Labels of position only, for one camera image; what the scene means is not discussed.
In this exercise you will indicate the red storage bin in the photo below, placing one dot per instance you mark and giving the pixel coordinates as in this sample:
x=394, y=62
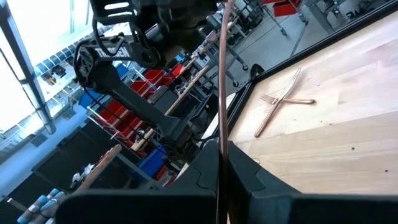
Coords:
x=178, y=71
x=154, y=75
x=140, y=87
x=113, y=109
x=130, y=123

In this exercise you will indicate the blue grey tube bundle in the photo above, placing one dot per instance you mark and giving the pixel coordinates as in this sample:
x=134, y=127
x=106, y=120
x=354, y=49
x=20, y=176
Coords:
x=43, y=205

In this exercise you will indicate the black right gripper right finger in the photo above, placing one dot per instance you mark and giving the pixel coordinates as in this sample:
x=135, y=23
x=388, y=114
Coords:
x=280, y=208

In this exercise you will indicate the blue storage bin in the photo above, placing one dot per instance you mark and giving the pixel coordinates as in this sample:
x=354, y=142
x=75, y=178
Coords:
x=152, y=161
x=88, y=99

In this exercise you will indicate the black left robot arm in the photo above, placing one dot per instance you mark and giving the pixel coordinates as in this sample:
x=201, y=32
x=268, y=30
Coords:
x=130, y=96

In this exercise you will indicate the wooden stick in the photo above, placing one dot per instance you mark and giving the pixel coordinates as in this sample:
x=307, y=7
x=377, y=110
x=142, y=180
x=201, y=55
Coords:
x=102, y=163

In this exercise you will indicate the long wooden plank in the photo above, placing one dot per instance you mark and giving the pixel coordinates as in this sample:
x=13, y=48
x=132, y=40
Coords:
x=183, y=93

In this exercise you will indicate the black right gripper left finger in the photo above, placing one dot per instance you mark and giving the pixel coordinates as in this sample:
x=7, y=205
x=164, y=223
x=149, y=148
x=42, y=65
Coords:
x=155, y=208

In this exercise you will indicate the red cart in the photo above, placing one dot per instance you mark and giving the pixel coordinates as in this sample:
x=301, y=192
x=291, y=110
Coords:
x=284, y=8

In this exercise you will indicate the dark metal pillar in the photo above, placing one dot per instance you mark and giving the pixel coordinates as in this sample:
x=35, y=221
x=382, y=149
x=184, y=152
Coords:
x=32, y=81

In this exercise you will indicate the rose gold fork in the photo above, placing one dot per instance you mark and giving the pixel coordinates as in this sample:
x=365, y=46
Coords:
x=298, y=101

